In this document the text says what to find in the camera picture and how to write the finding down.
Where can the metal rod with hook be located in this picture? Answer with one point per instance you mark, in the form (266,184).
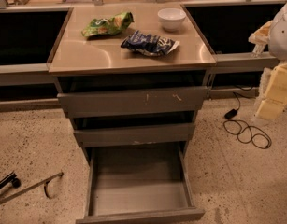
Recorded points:
(44,183)

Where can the grey drawer cabinet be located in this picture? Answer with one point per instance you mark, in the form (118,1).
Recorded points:
(99,63)

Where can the open bottom grey drawer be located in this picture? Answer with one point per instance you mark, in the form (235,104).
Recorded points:
(144,184)

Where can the grey shelf unit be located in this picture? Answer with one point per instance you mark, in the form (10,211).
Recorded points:
(225,27)
(28,40)

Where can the left grey shelf unit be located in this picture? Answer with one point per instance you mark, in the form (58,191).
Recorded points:
(28,40)

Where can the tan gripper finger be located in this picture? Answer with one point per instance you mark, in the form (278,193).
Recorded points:
(260,38)
(272,97)

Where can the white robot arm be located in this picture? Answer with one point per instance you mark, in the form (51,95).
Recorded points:
(277,44)

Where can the black power adapter with cable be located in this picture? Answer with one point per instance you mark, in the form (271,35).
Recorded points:
(242,130)

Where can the top grey drawer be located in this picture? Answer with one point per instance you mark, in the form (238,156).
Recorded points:
(131,102)

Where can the green chip bag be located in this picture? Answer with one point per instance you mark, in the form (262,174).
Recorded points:
(108,26)

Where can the black caster wheel leg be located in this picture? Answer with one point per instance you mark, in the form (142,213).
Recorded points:
(10,179)

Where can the white bowl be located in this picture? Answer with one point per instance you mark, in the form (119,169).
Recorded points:
(171,19)

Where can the blue chip bag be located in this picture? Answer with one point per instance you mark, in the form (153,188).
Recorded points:
(149,45)

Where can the right grey shelf unit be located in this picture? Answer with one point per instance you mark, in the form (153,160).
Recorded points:
(225,27)

